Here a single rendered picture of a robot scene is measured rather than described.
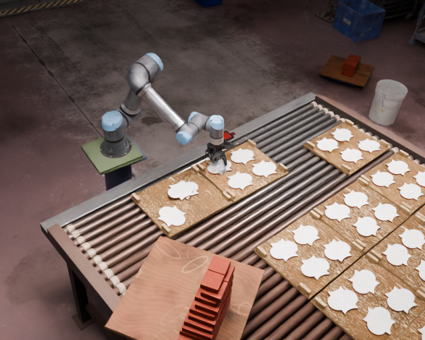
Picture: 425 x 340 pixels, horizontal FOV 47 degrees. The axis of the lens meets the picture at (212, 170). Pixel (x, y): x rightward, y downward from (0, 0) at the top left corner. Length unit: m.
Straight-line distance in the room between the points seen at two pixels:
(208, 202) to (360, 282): 0.85
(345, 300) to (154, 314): 0.84
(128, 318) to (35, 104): 3.41
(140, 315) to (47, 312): 1.41
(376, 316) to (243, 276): 0.59
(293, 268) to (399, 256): 0.53
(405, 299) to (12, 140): 3.50
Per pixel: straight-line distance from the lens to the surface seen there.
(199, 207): 2.53
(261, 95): 5.21
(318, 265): 2.36
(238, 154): 2.85
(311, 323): 2.21
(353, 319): 2.25
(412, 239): 2.64
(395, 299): 2.37
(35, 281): 3.50
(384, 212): 2.73
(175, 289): 2.07
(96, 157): 2.91
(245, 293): 2.08
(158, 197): 2.58
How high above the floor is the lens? 2.74
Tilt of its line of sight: 41 degrees down
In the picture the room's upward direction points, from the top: 5 degrees clockwise
